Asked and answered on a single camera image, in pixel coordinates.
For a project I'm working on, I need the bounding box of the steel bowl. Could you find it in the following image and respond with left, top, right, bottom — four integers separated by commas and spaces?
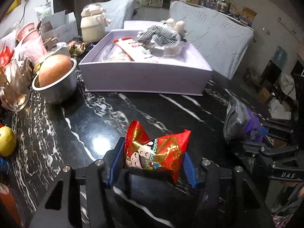
31, 58, 77, 105

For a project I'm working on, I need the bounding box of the white carton with bottles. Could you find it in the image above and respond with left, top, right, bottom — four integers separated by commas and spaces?
40, 10, 78, 43

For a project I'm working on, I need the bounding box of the cream ceramic teapot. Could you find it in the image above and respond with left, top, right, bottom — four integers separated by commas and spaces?
80, 3, 111, 43

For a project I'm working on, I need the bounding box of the red cartoon snack packet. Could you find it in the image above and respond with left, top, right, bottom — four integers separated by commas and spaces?
124, 120, 191, 183

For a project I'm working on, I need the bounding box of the checkered plush doll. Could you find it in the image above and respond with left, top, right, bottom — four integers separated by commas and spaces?
138, 18, 186, 47

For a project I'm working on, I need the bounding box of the pink paper cup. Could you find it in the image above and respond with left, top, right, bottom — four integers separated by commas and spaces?
15, 23, 47, 63

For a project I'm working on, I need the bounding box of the lavender open gift box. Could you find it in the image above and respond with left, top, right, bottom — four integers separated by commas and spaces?
79, 22, 213, 95

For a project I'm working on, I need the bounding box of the clear glass cup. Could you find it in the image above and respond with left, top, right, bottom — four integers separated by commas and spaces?
1, 60, 30, 112

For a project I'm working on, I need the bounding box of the yellow green apple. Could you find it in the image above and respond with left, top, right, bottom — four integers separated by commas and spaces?
0, 126, 17, 157

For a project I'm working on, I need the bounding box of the green white pouch bag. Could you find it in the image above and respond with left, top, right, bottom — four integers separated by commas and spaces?
35, 2, 52, 21

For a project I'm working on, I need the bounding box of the light blue chair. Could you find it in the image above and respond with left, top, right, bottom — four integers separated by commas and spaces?
98, 0, 135, 33
169, 1, 254, 79

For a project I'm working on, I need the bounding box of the near light blue chair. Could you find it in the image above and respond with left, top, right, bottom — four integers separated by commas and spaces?
169, 1, 254, 79

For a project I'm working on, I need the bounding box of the far light blue chair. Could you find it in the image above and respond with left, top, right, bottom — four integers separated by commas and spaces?
98, 0, 135, 33

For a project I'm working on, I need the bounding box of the brown ceramic mug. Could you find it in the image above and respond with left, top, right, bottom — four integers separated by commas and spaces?
43, 37, 58, 51

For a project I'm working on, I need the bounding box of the purple silver snack packet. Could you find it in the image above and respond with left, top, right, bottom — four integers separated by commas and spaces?
223, 95, 268, 143

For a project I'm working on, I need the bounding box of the red chili snack bag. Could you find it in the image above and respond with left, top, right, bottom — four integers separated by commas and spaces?
0, 45, 14, 68

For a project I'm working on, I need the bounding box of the red white snack bar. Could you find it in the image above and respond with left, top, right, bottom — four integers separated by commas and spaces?
113, 38, 153, 62

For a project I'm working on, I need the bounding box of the cardboard box on counter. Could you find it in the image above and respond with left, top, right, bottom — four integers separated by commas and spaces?
239, 7, 257, 27

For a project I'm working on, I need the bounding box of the clear plastic pouch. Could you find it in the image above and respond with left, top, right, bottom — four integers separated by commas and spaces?
150, 41, 189, 57

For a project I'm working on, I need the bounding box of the white refrigerator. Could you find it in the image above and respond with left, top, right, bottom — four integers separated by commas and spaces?
1, 0, 54, 38

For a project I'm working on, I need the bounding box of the brown round fruit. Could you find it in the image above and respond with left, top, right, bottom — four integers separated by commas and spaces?
38, 55, 72, 87

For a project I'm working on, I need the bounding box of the gold wrapped candy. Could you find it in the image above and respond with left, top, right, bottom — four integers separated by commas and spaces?
67, 41, 90, 57

